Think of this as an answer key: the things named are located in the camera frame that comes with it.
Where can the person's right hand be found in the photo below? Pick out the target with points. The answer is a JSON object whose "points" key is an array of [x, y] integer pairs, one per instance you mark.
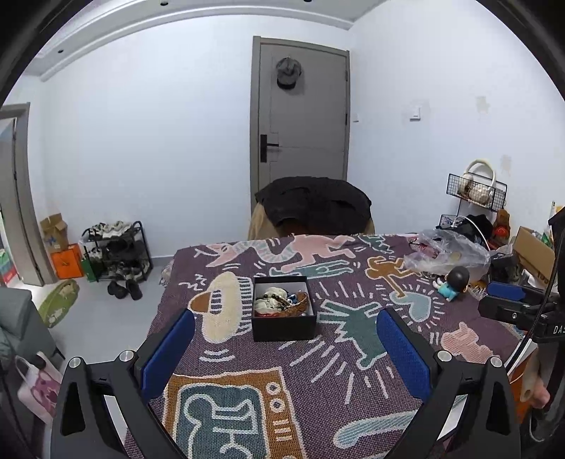
{"points": [[536, 379]]}

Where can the grey sofa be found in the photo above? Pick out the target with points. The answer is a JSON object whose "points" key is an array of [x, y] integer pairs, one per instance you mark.
{"points": [[17, 317]]}

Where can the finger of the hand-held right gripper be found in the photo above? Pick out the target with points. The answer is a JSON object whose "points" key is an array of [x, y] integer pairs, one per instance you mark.
{"points": [[510, 291]]}

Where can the orange box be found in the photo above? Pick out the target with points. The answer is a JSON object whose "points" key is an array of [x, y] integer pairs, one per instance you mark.
{"points": [[68, 262]]}

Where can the striped woven cloth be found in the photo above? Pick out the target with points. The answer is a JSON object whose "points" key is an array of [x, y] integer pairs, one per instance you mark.
{"points": [[480, 291]]}

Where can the grey door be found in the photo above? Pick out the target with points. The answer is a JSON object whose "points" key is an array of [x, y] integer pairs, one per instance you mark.
{"points": [[309, 132]]}

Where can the brown stuffed toy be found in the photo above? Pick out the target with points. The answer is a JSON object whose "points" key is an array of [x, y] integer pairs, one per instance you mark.
{"points": [[502, 223]]}

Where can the group of shoes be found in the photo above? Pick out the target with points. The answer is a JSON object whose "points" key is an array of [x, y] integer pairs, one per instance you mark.
{"points": [[112, 229]]}

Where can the green paper bag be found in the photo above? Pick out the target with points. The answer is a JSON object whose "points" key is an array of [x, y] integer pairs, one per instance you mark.
{"points": [[90, 267]]}

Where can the brown cardboard box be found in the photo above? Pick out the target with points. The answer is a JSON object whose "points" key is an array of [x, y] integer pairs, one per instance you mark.
{"points": [[55, 231]]}

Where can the tan chair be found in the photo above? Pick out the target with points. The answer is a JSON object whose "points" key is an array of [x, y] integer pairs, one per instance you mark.
{"points": [[260, 227]]}

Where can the grey door frame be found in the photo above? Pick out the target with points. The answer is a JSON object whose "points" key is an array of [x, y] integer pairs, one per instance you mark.
{"points": [[26, 198]]}

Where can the white and pink tote bag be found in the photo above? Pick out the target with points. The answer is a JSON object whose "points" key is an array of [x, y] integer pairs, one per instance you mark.
{"points": [[37, 388]]}

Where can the clear plastic bag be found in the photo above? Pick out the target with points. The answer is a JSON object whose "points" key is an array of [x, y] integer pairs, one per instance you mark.
{"points": [[450, 254]]}

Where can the black-haired figurine in blue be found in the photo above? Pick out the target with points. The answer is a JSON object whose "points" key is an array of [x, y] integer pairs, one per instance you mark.
{"points": [[454, 282]]}

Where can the large open cardboard box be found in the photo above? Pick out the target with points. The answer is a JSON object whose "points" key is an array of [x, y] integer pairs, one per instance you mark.
{"points": [[532, 251]]}

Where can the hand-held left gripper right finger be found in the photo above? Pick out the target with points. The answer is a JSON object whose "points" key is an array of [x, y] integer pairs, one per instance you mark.
{"points": [[404, 348]]}

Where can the black shoe rack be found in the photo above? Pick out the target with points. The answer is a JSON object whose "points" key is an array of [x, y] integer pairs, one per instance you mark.
{"points": [[141, 251]]}

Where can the white headphones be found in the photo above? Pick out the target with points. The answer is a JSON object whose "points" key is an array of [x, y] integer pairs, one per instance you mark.
{"points": [[476, 192]]}

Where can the black jacket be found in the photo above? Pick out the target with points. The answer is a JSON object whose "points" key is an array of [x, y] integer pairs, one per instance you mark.
{"points": [[309, 198]]}

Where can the white hoop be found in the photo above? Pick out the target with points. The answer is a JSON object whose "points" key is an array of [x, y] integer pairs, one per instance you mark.
{"points": [[483, 234]]}

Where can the grey cap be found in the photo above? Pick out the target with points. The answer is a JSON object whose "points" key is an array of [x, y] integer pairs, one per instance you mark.
{"points": [[289, 73]]}

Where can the pile of bead jewelry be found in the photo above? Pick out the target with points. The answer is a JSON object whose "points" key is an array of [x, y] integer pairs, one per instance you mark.
{"points": [[269, 296]]}

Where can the black jewelry box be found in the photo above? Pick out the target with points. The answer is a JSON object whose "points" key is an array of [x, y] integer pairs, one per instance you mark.
{"points": [[282, 329]]}

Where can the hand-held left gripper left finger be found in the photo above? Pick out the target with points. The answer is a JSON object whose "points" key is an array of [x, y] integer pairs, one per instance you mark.
{"points": [[170, 353]]}

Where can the black bag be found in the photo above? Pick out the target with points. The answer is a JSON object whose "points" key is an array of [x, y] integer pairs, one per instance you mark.
{"points": [[479, 227]]}

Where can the green oval floor mat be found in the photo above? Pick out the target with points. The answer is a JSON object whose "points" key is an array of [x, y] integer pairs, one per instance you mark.
{"points": [[59, 302]]}

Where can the purple printed blanket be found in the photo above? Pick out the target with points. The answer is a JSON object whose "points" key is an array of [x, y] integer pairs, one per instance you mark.
{"points": [[309, 375]]}

